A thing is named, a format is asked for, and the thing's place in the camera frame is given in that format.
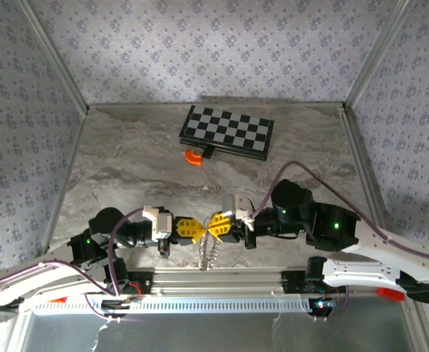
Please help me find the orange curved plastic piece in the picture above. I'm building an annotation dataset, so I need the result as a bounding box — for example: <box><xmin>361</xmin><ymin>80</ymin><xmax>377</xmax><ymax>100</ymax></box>
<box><xmin>183</xmin><ymin>148</ymin><xmax>203</xmax><ymax>167</ymax></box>

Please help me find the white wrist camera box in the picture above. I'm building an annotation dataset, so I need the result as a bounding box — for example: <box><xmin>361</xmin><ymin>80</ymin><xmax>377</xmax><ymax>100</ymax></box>
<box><xmin>221</xmin><ymin>193</ymin><xmax>256</xmax><ymax>232</ymax></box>
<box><xmin>142</xmin><ymin>205</ymin><xmax>174</xmax><ymax>242</ymax></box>

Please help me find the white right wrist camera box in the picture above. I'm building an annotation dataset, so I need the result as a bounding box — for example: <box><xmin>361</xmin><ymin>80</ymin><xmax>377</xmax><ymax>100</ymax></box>
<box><xmin>221</xmin><ymin>193</ymin><xmax>256</xmax><ymax>232</ymax></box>

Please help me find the metal keyring chain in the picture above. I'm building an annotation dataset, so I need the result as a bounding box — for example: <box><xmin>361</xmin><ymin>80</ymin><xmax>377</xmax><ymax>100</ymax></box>
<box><xmin>197</xmin><ymin>233</ymin><xmax>223</xmax><ymax>273</ymax></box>

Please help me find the grey metal base plate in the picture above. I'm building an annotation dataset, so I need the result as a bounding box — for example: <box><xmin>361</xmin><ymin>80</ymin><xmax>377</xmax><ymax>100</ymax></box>
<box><xmin>15</xmin><ymin>309</ymin><xmax>420</xmax><ymax>352</ymax></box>

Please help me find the black and grey chessboard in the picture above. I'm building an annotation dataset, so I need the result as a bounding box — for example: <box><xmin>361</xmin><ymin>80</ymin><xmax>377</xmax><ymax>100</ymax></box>
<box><xmin>179</xmin><ymin>105</ymin><xmax>275</xmax><ymax>161</ymax></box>

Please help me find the aluminium table edge rail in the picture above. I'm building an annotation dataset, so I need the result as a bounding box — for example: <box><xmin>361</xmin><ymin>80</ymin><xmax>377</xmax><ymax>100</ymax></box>
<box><xmin>41</xmin><ymin>108</ymin><xmax>89</xmax><ymax>254</ymax></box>
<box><xmin>340</xmin><ymin>104</ymin><xmax>398</xmax><ymax>239</ymax></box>

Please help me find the aluminium frame post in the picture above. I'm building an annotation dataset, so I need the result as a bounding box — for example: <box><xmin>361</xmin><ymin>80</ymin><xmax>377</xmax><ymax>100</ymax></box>
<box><xmin>15</xmin><ymin>0</ymin><xmax>90</xmax><ymax>113</ymax></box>
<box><xmin>343</xmin><ymin>0</ymin><xmax>413</xmax><ymax>111</ymax></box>

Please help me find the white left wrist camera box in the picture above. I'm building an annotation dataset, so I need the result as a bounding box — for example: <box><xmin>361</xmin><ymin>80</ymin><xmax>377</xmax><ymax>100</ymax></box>
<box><xmin>142</xmin><ymin>205</ymin><xmax>174</xmax><ymax>242</ymax></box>

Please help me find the white slotted cable duct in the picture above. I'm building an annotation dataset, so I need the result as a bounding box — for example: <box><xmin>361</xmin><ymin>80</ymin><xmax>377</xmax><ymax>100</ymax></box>
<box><xmin>32</xmin><ymin>296</ymin><xmax>312</xmax><ymax>315</ymax></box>

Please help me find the small circuit board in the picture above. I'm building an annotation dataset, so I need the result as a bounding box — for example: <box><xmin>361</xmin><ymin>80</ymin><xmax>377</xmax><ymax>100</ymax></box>
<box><xmin>311</xmin><ymin>298</ymin><xmax>337</xmax><ymax>313</ymax></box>

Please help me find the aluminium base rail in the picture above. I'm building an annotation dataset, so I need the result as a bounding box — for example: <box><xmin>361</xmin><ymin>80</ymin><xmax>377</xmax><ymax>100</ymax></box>
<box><xmin>125</xmin><ymin>267</ymin><xmax>310</xmax><ymax>296</ymax></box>

